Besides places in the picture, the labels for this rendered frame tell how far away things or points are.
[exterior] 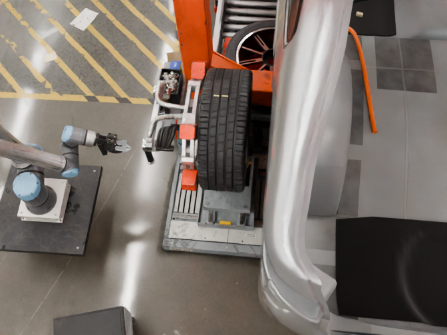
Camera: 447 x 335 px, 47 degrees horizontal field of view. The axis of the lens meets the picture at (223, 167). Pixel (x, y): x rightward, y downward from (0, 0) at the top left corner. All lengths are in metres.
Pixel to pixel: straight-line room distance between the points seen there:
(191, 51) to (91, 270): 1.55
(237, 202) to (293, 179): 1.58
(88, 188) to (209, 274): 0.95
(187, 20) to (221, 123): 0.60
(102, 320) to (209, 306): 0.69
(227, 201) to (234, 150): 0.85
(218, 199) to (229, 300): 0.63
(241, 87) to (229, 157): 0.35
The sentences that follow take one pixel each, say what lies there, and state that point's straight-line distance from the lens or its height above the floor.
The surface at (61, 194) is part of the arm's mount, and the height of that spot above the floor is 0.38.
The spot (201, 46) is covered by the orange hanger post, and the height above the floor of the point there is 1.06.
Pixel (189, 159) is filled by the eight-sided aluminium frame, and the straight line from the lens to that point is 2.58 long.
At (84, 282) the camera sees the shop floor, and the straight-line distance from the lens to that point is 3.49.
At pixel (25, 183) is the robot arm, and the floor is 0.65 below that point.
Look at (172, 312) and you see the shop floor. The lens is 3.32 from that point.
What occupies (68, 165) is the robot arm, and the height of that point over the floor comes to 0.78.
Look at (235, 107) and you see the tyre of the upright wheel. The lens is 2.49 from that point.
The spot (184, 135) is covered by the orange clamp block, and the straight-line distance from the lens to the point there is 2.46.
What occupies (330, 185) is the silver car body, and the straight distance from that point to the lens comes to 2.38.
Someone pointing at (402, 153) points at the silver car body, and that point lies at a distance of 2.66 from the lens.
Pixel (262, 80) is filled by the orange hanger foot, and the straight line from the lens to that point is 3.20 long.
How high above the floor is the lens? 3.23
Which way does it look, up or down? 62 degrees down
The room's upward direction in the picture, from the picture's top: 4 degrees counter-clockwise
